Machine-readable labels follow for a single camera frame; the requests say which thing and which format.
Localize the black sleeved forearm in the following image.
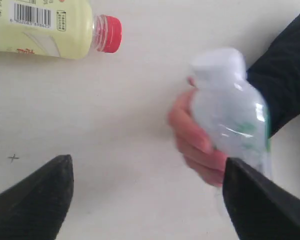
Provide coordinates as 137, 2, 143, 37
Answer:
247, 14, 300, 136

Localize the person's open bare hand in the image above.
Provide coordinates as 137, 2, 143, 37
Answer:
167, 77, 227, 188

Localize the white green-label drink bottle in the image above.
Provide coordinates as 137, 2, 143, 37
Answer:
191, 47, 272, 179

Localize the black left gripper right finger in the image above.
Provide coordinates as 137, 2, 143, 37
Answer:
222, 157, 300, 240

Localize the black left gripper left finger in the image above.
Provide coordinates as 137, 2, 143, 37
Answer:
0, 155, 74, 240

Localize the yellow juice bottle red cap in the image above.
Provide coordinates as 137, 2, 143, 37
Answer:
0, 0, 122, 60

